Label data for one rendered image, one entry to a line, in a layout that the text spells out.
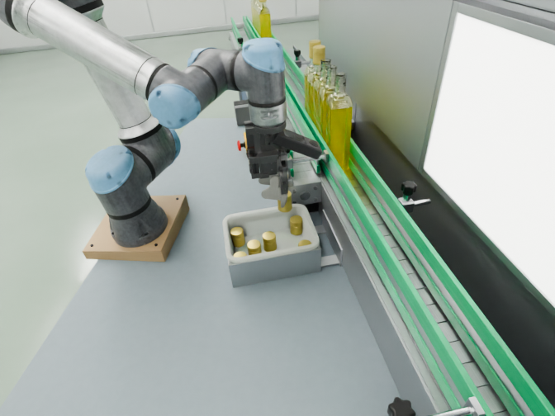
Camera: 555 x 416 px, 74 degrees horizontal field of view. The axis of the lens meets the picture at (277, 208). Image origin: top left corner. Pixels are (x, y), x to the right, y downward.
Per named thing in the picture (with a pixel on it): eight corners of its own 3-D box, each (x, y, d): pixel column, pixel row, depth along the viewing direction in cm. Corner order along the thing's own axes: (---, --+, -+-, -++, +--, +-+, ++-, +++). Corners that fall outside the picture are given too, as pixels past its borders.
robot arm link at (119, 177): (93, 210, 95) (68, 168, 86) (129, 180, 104) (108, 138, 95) (129, 220, 90) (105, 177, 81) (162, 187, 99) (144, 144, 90)
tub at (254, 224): (321, 270, 92) (322, 245, 86) (231, 287, 89) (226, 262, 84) (305, 225, 105) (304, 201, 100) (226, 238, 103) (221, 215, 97)
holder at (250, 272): (342, 267, 93) (343, 244, 88) (233, 287, 90) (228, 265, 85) (323, 224, 106) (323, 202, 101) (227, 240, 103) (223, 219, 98)
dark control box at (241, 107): (255, 124, 159) (253, 106, 154) (237, 126, 158) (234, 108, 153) (253, 116, 166) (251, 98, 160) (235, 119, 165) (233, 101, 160)
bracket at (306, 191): (321, 203, 103) (322, 182, 99) (288, 209, 102) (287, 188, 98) (318, 196, 106) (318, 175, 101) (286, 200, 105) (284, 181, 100)
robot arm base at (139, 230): (103, 247, 99) (86, 220, 92) (128, 209, 110) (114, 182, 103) (155, 248, 96) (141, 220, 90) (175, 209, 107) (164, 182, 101)
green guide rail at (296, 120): (320, 172, 102) (320, 147, 97) (316, 173, 102) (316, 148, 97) (245, 29, 238) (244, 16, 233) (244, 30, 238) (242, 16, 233)
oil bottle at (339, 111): (348, 170, 103) (354, 96, 90) (329, 172, 103) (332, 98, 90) (342, 160, 108) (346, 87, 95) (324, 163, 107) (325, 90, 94)
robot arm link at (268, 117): (282, 92, 77) (289, 106, 71) (283, 112, 80) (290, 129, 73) (246, 96, 76) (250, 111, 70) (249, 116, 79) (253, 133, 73)
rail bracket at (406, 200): (427, 234, 82) (440, 185, 74) (398, 239, 81) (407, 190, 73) (419, 223, 85) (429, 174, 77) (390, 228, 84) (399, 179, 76)
